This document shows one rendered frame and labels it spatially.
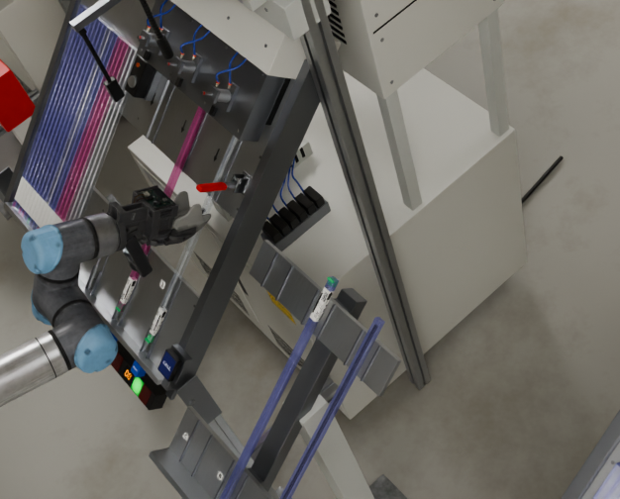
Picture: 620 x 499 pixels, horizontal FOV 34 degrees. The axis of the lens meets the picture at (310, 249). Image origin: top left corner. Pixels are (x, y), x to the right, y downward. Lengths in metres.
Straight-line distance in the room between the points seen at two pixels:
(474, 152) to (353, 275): 0.40
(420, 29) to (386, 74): 0.10
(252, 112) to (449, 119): 0.73
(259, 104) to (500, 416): 1.21
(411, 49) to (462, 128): 0.48
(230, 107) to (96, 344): 0.47
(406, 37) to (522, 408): 1.14
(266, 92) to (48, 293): 0.51
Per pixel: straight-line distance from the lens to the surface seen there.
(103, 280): 2.17
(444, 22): 1.94
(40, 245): 1.71
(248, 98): 1.76
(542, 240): 2.89
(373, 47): 1.82
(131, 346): 2.08
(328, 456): 1.95
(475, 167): 2.29
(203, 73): 1.85
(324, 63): 1.69
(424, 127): 2.36
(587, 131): 3.12
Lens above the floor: 2.41
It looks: 54 degrees down
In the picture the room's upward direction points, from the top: 22 degrees counter-clockwise
